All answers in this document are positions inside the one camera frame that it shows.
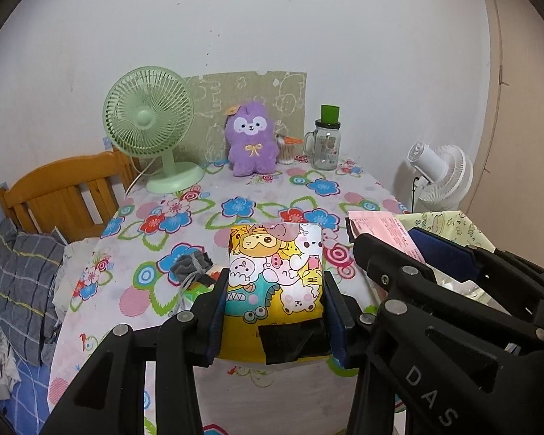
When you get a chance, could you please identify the white fan cable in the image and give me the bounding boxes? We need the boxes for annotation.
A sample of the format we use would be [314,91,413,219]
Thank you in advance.
[124,163,154,193]

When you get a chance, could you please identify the white crumpled cloth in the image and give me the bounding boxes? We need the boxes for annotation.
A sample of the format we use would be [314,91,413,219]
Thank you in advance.
[0,326,21,399]

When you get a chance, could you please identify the small cotton swab jar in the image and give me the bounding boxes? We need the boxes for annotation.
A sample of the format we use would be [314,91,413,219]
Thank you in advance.
[276,133,300,165]

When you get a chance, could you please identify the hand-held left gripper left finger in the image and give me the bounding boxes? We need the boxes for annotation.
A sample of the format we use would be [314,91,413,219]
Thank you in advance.
[38,268,231,435]

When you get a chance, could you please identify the glass mug jar green lid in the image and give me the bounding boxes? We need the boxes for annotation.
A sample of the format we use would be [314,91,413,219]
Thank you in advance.
[303,105,342,171]

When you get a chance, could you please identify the floral tablecloth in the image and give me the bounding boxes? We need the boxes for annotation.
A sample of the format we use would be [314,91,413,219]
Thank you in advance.
[48,156,413,435]

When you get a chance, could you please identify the yellow fabric storage box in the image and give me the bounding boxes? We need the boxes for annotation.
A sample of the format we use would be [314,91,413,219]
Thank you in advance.
[396,211,515,315]

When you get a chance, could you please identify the cartoon print tissue pack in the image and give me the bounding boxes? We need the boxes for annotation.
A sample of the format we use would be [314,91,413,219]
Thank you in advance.
[220,223,331,365]

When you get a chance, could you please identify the purple plush toy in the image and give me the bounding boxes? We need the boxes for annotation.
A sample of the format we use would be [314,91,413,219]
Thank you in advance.
[223,102,282,177]

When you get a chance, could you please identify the blue bed sheet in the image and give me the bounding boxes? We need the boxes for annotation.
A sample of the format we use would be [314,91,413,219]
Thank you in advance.
[0,349,57,435]

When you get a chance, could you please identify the wooden bed headboard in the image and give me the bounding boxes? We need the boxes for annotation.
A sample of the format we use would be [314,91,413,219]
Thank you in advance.
[0,149,141,241]

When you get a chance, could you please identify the beige door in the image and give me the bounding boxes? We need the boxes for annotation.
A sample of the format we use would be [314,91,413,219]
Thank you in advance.
[476,0,544,254]

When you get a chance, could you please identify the green desk fan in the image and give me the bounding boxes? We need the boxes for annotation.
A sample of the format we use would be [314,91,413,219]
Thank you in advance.
[102,67,205,195]

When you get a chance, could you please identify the dark grey drawstring pouch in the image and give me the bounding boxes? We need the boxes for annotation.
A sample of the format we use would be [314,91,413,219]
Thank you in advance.
[170,249,214,313]

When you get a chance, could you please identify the white bed cloth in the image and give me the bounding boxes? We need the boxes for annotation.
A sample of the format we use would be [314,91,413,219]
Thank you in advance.
[57,239,98,322]

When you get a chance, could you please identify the green patterned board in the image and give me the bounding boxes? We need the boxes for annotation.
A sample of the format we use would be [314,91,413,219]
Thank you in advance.
[181,70,308,164]

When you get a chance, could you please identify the green packet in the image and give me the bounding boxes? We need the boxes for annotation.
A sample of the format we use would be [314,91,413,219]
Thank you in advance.
[184,281,218,313]

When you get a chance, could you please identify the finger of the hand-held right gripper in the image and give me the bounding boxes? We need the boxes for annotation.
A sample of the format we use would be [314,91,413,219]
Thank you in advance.
[408,228,544,309]
[351,232,544,356]

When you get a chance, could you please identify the pink paper receipt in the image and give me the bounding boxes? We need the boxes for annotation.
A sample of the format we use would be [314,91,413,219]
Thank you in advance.
[347,211,429,266]

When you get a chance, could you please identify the grey plaid pillow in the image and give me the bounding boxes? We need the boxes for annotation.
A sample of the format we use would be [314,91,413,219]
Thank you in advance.
[0,220,66,368]

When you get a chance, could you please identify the white standing fan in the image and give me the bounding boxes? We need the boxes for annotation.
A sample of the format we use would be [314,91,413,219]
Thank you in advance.
[405,142,474,213]

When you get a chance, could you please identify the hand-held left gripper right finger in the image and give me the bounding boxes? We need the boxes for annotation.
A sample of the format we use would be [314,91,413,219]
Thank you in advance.
[322,272,406,435]

